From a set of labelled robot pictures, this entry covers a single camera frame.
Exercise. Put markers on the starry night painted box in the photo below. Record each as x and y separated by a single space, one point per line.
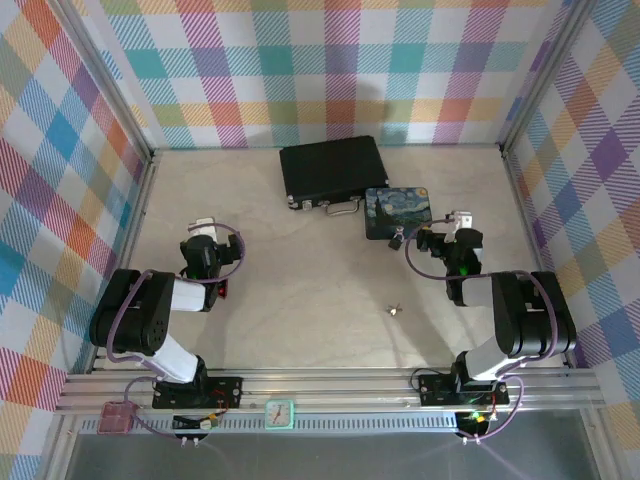
397 207

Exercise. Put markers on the small silver key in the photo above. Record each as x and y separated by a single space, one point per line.
394 311

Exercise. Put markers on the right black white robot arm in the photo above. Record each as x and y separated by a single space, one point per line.
525 315

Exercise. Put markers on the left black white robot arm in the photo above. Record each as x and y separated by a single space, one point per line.
145 310

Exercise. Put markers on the small black red object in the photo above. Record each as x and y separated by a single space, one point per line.
223 291

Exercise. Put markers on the black hard briefcase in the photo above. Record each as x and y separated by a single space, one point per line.
330 165

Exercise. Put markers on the right black power connector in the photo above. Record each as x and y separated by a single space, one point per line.
475 419

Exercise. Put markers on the black power connector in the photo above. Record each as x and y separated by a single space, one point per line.
192 424
475 419

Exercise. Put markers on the left black power connector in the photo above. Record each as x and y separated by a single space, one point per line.
192 424

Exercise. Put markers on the teal square clock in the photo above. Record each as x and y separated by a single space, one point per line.
279 414

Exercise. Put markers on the pink translucent plastic box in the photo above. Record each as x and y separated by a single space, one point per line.
116 418

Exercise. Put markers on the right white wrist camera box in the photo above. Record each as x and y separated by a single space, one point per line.
462 220

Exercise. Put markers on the aluminium side rail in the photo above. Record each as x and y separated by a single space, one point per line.
530 240
127 250

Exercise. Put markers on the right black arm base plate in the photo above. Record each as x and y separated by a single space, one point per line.
435 389

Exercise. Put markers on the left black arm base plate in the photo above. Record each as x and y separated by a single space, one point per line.
225 392

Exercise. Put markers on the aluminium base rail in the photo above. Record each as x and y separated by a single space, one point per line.
330 385

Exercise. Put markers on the aluminium frame post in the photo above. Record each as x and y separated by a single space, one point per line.
545 75
105 80

